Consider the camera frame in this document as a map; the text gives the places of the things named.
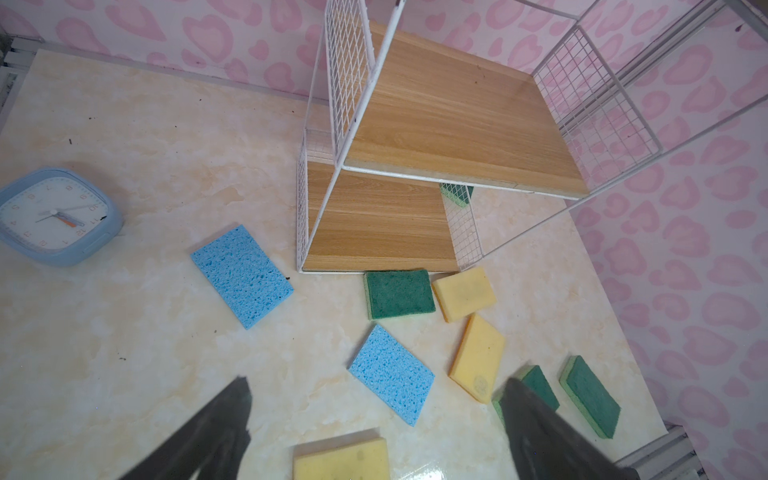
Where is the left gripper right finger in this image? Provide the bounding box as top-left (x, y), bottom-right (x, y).
top-left (500, 378), bottom-right (638, 480)

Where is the green sponge front centre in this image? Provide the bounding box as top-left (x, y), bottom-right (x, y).
top-left (491, 364), bottom-right (560, 424)

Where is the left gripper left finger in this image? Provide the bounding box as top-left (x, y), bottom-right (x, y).
top-left (123, 377), bottom-right (252, 479)

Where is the white wire wooden shelf rack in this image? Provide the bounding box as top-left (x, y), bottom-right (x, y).
top-left (296, 1), bottom-right (663, 273)

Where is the light blue square clock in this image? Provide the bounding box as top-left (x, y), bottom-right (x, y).
top-left (1, 168), bottom-right (123, 267)

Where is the green sponge by shelf front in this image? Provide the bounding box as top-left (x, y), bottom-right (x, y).
top-left (363, 269), bottom-right (436, 321)

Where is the green sponge behind shelf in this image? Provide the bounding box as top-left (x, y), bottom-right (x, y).
top-left (440, 183), bottom-right (474, 208)

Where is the green sponge front right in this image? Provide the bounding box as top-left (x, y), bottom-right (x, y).
top-left (559, 355), bottom-right (621, 439)

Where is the blue sponge centre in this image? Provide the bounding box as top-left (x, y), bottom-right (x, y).
top-left (348, 324), bottom-right (435, 426)

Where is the yellow sponge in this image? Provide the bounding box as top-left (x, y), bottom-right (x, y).
top-left (293, 438), bottom-right (390, 480)
top-left (449, 313), bottom-right (506, 404)
top-left (432, 266), bottom-right (497, 323)

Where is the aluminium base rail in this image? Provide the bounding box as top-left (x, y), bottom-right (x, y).
top-left (616, 424), bottom-right (709, 479)

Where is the blue sponge near clock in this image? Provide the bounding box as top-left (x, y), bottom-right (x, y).
top-left (190, 225), bottom-right (294, 329)

